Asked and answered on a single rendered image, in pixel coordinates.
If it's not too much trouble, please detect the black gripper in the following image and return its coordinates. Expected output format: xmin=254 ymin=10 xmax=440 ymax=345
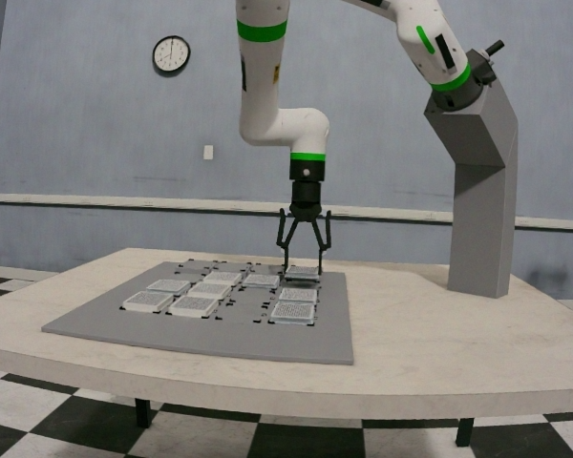
xmin=276 ymin=181 xmax=331 ymax=276

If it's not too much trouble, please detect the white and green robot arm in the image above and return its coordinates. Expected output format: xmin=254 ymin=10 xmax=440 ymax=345
xmin=236 ymin=0 xmax=504 ymax=182

